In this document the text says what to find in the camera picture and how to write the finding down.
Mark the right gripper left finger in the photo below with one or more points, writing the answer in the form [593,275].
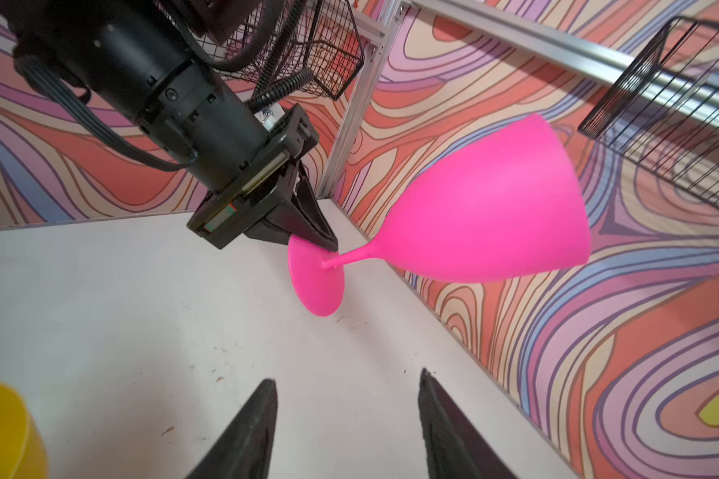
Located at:
[245,448]

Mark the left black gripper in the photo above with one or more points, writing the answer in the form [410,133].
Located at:
[272,199]

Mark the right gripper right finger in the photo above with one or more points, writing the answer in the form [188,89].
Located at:
[455,449]

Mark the magenta wine glass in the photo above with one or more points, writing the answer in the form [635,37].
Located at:
[504,206]

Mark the yellow wine glass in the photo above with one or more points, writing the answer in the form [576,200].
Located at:
[22,451]

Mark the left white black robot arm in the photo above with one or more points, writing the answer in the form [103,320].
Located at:
[125,71]

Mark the black wire basket left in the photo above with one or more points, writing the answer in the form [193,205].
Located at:
[274,40]

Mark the black wire basket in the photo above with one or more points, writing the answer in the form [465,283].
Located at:
[662,113]
[274,40]

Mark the black wire basket back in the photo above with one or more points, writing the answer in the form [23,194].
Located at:
[662,113]

